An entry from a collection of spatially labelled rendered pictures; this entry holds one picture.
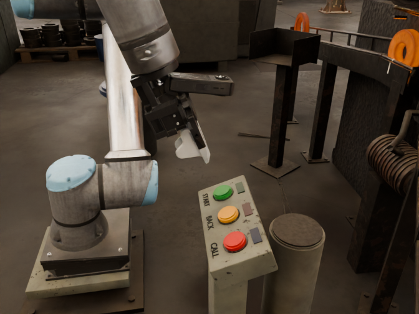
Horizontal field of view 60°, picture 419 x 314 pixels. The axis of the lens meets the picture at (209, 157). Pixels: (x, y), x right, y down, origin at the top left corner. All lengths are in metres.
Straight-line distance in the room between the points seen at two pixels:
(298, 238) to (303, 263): 0.05
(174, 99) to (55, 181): 0.61
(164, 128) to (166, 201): 1.15
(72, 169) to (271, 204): 0.97
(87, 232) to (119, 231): 0.13
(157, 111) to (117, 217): 0.81
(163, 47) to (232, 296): 0.51
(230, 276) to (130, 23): 0.44
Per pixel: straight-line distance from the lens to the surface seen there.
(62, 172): 1.17
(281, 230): 0.81
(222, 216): 0.70
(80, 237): 1.25
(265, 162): 2.09
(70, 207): 1.19
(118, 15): 0.59
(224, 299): 0.80
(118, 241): 1.29
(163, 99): 0.64
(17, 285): 1.55
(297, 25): 2.55
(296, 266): 0.82
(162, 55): 0.59
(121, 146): 1.17
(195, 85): 0.63
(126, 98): 1.18
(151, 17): 0.59
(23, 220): 1.84
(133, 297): 1.34
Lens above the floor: 1.04
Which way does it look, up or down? 29 degrees down
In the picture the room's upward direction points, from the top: straight up
